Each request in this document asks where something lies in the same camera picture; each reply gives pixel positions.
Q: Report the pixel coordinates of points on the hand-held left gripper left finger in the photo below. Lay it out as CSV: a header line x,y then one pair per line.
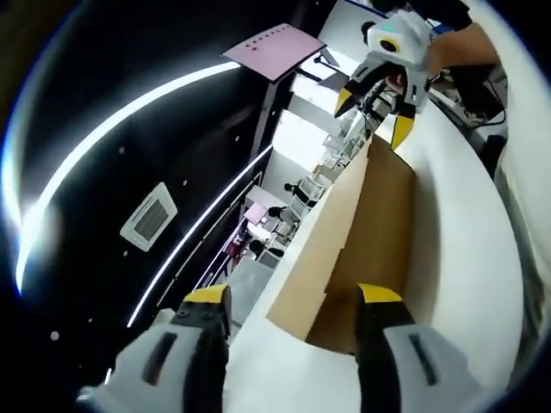
x,y
189,353

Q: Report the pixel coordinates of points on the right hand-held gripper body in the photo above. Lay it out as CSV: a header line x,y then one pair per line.
x,y
409,38

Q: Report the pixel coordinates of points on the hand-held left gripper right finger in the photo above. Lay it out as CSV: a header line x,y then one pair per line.
x,y
396,357

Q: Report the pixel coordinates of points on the brown cardboard shoe box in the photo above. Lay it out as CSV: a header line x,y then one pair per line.
x,y
379,215

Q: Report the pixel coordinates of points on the large pink screen monitor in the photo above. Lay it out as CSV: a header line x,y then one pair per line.
x,y
280,51

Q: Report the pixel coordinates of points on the black monitor stand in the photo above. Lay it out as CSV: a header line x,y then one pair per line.
x,y
269,116

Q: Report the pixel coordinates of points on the thin ceiling light strip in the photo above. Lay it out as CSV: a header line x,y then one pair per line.
x,y
193,236

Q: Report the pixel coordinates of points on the operator in white shirt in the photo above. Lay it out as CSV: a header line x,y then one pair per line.
x,y
523,150

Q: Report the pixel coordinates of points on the white office chair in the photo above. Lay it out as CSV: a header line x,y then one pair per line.
x,y
311,192

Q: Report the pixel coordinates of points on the white ceiling air vent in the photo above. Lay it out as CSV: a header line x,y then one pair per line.
x,y
148,217

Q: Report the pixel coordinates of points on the long curved ceiling light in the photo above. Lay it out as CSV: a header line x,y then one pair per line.
x,y
34,228

